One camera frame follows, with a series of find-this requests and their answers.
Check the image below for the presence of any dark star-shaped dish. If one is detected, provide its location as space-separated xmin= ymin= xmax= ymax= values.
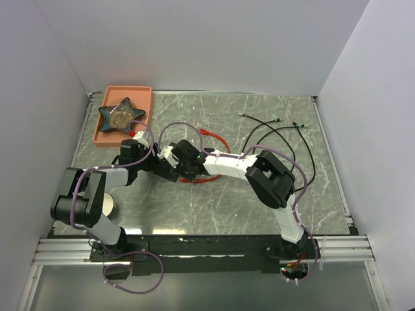
xmin=98 ymin=97 xmax=146 ymax=134

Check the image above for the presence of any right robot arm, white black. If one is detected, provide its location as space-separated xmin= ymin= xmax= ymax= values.
xmin=159 ymin=140 xmax=306 ymax=259

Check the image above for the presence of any black cable, long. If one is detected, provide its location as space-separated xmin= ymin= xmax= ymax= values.
xmin=238 ymin=111 xmax=317 ymax=189

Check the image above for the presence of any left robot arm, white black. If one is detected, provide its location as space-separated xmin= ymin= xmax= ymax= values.
xmin=50 ymin=139 xmax=158 ymax=260

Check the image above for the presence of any white round tape roll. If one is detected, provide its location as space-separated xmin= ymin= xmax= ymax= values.
xmin=102 ymin=192 xmax=117 ymax=218

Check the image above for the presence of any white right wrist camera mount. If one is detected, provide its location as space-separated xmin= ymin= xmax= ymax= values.
xmin=158 ymin=145 xmax=177 ymax=162

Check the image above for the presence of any black network switch box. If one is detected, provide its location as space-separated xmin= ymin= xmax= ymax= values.
xmin=152 ymin=159 xmax=179 ymax=183

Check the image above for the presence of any red ethernet cable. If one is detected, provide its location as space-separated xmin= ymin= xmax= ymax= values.
xmin=181 ymin=173 xmax=223 ymax=185
xmin=180 ymin=128 xmax=231 ymax=185

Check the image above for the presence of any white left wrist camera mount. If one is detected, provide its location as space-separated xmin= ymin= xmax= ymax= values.
xmin=128 ymin=130 xmax=152 ymax=148

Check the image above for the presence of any black cable, short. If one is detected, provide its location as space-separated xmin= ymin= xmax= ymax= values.
xmin=252 ymin=121 xmax=317 ymax=187

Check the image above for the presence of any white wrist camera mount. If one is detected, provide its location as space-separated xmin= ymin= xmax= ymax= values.
xmin=158 ymin=145 xmax=177 ymax=162
xmin=128 ymin=130 xmax=152 ymax=148

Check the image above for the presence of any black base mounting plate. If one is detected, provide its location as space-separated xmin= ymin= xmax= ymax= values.
xmin=89 ymin=235 xmax=320 ymax=276

